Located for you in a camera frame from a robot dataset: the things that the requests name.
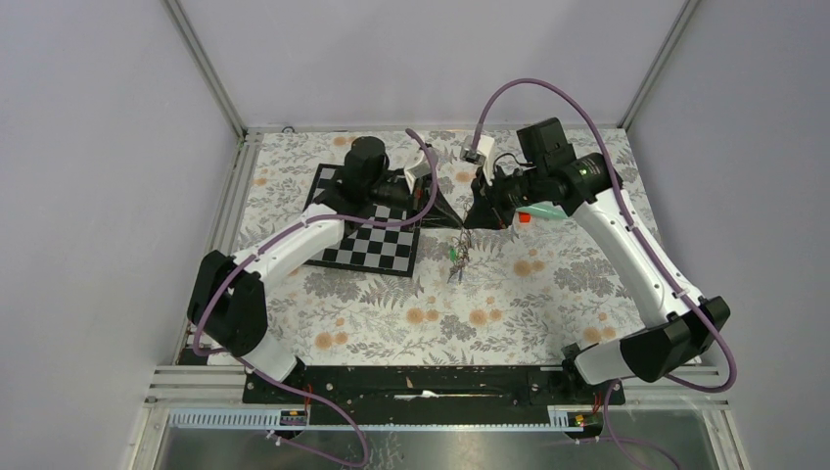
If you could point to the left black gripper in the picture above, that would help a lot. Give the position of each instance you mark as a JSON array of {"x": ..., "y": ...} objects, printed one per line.
[{"x": 440, "y": 215}]

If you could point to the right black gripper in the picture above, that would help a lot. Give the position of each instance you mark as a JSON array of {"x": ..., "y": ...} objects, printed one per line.
[{"x": 486, "y": 211}]

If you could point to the keyring with coloured key tags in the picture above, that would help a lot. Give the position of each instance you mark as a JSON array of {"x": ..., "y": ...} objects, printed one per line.
[{"x": 459, "y": 254}]

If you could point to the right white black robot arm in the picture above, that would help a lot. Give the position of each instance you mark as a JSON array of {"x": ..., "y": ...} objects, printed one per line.
[{"x": 680, "y": 323}]

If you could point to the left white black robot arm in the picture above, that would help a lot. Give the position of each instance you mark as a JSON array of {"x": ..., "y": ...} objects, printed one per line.
[{"x": 228, "y": 301}]

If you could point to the mint green flashlight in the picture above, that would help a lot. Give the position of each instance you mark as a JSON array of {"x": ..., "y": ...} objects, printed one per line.
[{"x": 544, "y": 210}]

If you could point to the black white chessboard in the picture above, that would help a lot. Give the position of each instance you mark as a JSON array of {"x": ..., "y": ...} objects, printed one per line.
[{"x": 371, "y": 249}]

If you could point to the floral patterned table mat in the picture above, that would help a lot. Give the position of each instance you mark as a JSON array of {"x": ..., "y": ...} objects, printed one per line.
[{"x": 527, "y": 291}]

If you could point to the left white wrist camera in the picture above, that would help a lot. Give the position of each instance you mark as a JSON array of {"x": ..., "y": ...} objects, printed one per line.
[{"x": 418, "y": 171}]

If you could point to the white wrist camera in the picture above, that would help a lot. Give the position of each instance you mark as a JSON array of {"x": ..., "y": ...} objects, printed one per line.
[
  {"x": 481, "y": 154},
  {"x": 418, "y": 171}
]

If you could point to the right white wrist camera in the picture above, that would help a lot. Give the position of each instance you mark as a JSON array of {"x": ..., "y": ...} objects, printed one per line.
[{"x": 481, "y": 154}]

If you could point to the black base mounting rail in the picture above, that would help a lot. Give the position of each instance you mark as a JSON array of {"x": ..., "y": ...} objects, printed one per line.
[{"x": 432, "y": 395}]

